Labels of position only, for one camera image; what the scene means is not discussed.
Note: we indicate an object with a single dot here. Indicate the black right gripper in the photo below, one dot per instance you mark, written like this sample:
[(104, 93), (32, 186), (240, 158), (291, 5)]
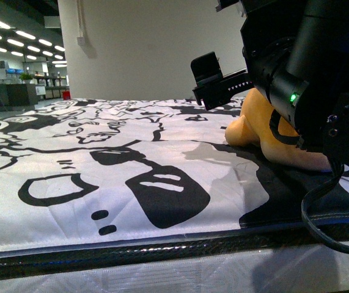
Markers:
[(213, 89)]

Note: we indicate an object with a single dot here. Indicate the orange plush toy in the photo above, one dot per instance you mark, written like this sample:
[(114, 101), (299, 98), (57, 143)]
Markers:
[(252, 128)]

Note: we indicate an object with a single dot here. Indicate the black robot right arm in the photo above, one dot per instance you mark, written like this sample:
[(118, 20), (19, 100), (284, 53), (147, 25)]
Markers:
[(297, 57)]

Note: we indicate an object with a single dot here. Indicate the red bin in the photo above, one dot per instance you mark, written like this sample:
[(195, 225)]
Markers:
[(66, 95)]

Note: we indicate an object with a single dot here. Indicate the black white patterned bedspread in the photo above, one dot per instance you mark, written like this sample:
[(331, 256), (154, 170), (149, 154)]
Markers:
[(89, 171)]

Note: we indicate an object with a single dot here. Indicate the white quilted mattress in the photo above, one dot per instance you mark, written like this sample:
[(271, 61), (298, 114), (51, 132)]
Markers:
[(275, 261)]

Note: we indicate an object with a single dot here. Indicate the wall cable conduit box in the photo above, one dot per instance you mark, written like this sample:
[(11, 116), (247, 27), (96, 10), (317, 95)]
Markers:
[(81, 38)]

